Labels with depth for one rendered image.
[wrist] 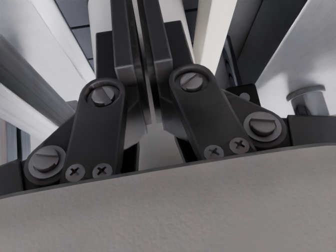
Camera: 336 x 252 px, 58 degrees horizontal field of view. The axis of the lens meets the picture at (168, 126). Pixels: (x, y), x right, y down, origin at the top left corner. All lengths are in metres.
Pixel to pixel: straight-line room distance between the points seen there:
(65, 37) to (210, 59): 0.09
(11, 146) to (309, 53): 0.27
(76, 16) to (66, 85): 0.20
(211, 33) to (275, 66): 0.16
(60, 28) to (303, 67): 0.23
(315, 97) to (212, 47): 0.25
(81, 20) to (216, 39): 0.08
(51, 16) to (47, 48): 0.12
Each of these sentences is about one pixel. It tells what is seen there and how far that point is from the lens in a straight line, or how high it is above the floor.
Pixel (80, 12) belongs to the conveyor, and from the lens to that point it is 0.19.
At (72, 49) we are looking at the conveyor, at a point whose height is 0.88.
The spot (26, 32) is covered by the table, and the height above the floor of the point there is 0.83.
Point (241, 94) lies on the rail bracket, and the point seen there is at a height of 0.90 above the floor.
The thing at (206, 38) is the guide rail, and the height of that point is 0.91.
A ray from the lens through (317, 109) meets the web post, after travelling 0.40.
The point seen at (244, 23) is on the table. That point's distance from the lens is 0.32.
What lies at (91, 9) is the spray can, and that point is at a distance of 0.17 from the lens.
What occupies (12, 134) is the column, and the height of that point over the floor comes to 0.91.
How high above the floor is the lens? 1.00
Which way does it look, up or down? 16 degrees down
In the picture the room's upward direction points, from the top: 170 degrees clockwise
